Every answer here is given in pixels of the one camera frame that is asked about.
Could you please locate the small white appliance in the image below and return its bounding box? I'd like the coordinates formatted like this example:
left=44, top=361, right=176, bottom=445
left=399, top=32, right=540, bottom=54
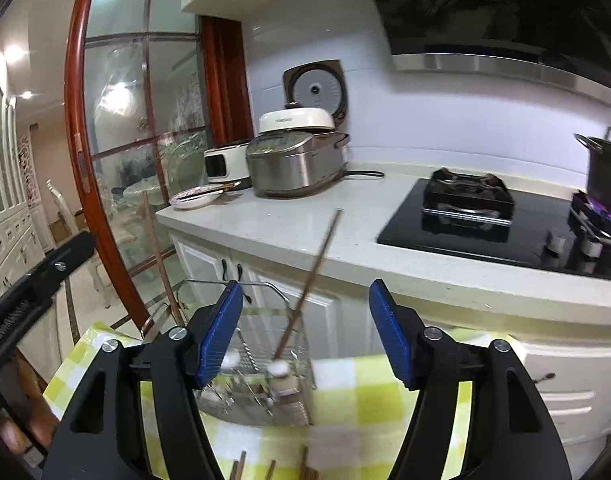
left=203, top=141, right=252, bottom=190

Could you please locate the silver rice cooker open lid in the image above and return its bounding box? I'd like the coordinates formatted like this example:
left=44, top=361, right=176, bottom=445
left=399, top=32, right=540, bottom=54
left=246, top=60, right=350, bottom=197

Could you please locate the red framed glass door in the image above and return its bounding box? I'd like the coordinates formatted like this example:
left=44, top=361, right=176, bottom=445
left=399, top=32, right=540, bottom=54
left=64, top=0, right=253, bottom=330

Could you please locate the dark stock pot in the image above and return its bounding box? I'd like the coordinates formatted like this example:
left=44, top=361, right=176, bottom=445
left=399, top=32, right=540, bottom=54
left=573, top=127, right=611, bottom=210

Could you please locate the green checkered tablecloth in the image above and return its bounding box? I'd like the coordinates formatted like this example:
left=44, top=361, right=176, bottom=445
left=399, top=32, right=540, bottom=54
left=42, top=320, right=475, bottom=480

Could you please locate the black range hood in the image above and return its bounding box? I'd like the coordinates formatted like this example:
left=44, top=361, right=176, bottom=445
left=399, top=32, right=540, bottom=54
left=374, top=0, right=611, bottom=107

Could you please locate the white plate on counter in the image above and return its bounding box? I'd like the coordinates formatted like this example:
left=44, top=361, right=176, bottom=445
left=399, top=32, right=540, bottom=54
left=170, top=181, right=241, bottom=210

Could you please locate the white lower cabinet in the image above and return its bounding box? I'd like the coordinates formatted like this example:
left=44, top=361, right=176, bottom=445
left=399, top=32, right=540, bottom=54
left=172, top=232, right=611, bottom=455

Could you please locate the white dining chair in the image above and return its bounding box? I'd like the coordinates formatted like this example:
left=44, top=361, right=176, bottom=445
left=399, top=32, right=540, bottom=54
left=46, top=179, right=86, bottom=246

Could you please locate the white ceramic soup spoon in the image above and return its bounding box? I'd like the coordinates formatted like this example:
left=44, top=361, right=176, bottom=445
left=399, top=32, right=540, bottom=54
left=267, top=360, right=291, bottom=378

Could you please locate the metal wire utensil rack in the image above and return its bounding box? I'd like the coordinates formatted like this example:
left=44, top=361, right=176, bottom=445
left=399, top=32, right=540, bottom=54
left=134, top=278, right=316, bottom=427

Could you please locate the black gas stove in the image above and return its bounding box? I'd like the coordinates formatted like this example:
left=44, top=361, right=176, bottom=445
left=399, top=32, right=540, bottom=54
left=377, top=168, right=611, bottom=280

